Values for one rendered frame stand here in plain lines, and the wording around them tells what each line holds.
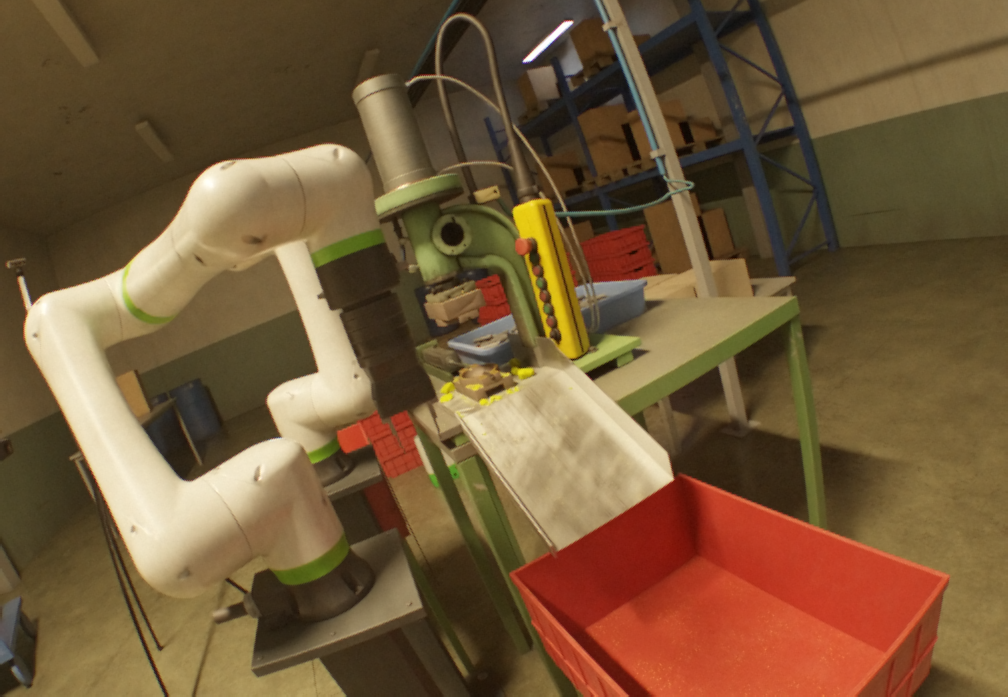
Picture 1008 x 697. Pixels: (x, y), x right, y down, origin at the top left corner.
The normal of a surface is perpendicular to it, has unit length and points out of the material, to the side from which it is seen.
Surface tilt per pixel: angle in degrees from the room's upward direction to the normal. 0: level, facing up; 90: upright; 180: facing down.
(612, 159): 90
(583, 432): 30
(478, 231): 90
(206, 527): 70
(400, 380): 87
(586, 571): 90
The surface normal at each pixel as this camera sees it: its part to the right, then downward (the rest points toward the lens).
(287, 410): -0.16, 0.18
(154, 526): 0.13, -0.62
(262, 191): 0.82, -0.22
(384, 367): 0.36, 0.18
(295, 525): 0.55, -0.05
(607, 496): -0.10, -0.79
